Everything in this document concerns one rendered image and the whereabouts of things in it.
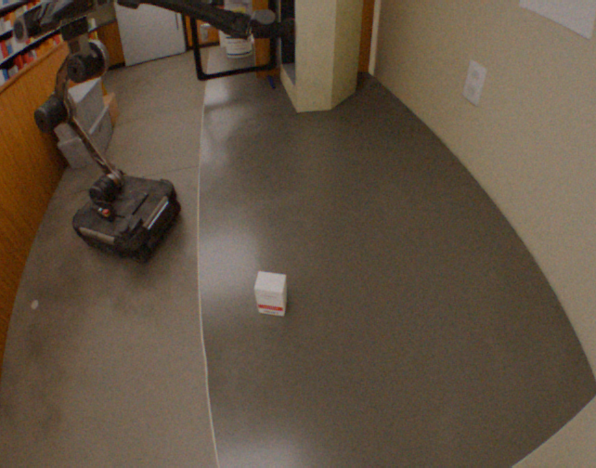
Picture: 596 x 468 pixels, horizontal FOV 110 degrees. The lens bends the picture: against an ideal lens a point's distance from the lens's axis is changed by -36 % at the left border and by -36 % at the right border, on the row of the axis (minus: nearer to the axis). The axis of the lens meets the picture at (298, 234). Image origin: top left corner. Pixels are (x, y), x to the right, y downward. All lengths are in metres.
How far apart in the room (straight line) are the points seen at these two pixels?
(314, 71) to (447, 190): 0.51
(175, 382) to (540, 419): 1.39
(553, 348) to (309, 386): 0.47
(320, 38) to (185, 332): 1.38
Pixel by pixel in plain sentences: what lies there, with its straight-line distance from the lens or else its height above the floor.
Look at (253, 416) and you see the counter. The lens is 0.47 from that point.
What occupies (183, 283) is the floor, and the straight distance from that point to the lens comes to 1.77.
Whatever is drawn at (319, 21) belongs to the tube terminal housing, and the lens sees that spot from 0.95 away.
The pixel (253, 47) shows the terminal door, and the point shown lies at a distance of 1.24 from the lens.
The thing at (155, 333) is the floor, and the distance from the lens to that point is 1.67.
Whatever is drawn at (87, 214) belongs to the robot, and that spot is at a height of 0.24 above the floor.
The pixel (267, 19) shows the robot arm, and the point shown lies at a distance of 0.99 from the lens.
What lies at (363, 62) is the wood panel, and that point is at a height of 0.98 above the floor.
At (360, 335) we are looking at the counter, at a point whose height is 0.94.
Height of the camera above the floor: 1.40
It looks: 48 degrees down
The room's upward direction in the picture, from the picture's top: straight up
